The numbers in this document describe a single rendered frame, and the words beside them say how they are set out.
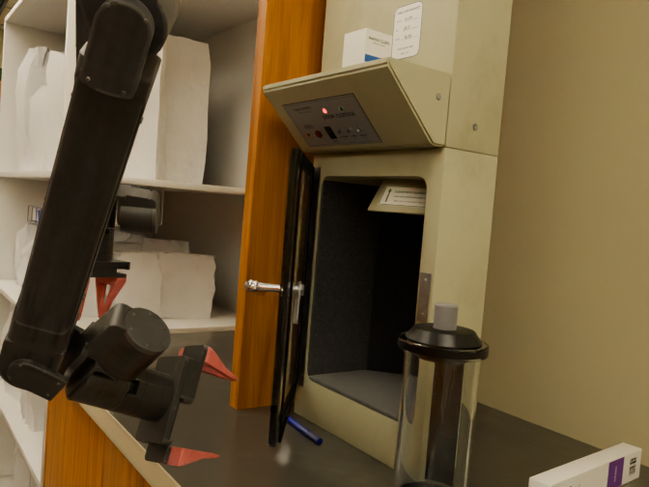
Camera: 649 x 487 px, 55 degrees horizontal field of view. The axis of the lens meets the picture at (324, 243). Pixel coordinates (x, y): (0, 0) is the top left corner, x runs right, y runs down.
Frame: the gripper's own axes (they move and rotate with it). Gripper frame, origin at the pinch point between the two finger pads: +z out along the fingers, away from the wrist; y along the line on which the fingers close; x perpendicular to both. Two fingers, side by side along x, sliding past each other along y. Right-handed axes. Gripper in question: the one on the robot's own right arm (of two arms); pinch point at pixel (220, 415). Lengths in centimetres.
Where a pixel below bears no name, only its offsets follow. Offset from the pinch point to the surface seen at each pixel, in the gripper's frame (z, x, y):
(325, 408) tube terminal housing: 27.3, 9.9, 7.2
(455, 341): 10.5, -27.1, 11.8
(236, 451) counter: 11.9, 11.2, -3.0
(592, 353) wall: 62, -20, 26
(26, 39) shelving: -13, 182, 143
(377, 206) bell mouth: 15.5, -5.7, 36.7
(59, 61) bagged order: -12, 113, 100
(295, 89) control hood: -2.0, -1.2, 49.7
